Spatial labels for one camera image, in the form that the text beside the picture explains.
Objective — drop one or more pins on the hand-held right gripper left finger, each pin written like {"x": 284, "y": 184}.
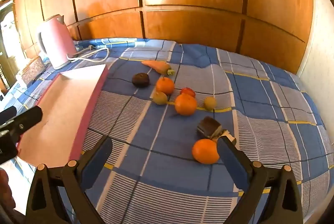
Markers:
{"x": 97, "y": 161}

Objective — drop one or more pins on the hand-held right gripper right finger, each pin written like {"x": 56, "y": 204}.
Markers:
{"x": 232, "y": 161}

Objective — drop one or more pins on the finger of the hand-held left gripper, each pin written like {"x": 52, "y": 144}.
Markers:
{"x": 26, "y": 118}

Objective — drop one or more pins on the orange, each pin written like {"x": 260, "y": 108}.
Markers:
{"x": 185, "y": 104}
{"x": 165, "y": 85}
{"x": 204, "y": 151}

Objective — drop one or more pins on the pink tray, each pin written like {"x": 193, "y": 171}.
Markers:
{"x": 60, "y": 109}

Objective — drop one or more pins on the red tomato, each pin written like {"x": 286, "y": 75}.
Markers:
{"x": 188, "y": 91}

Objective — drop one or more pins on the dark brown round mushroom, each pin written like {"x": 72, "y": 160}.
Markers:
{"x": 141, "y": 80}

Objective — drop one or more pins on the person's left forearm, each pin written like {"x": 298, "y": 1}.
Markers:
{"x": 5, "y": 192}

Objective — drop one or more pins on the patterned tissue box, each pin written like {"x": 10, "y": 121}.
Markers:
{"x": 31, "y": 69}

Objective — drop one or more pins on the blue plaid blanket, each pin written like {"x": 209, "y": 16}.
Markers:
{"x": 261, "y": 88}

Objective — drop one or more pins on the orange carrot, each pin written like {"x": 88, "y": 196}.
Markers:
{"x": 158, "y": 66}

